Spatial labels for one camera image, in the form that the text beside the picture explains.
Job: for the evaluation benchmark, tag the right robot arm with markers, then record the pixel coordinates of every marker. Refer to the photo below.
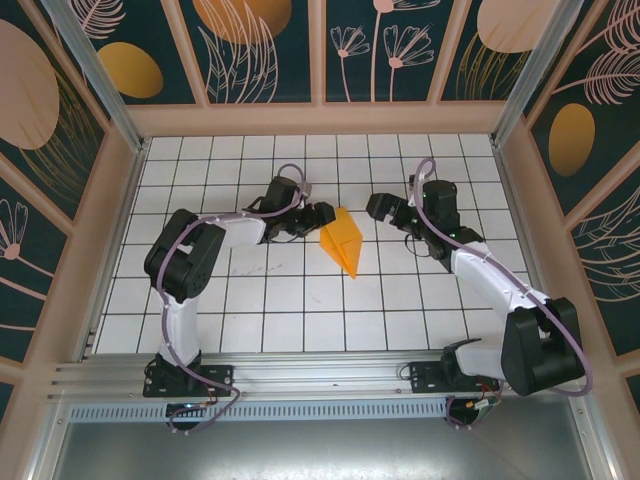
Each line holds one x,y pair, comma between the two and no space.
490,280

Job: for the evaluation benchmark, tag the aluminium corner post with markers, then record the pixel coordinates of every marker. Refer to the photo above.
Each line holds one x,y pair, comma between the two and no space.
536,75
92,75

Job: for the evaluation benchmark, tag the aluminium table edge rail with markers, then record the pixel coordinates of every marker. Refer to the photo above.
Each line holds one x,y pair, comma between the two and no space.
114,250
529,250

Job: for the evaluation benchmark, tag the grey metal sheet panel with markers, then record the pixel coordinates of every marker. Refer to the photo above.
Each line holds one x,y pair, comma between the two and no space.
320,450

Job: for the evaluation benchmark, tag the aluminium mounting rail beam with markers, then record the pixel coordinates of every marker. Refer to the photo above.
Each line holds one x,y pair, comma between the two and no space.
320,372

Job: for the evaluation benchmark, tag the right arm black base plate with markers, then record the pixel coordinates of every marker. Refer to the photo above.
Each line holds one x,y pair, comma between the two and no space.
422,377

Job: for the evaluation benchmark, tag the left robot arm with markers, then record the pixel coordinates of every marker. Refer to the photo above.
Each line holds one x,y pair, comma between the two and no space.
242,230

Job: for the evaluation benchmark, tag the orange paper sheet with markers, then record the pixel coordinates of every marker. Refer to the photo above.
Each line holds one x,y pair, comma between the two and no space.
345,245

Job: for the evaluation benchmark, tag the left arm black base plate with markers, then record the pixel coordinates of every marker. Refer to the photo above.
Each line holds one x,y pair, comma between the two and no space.
220,377

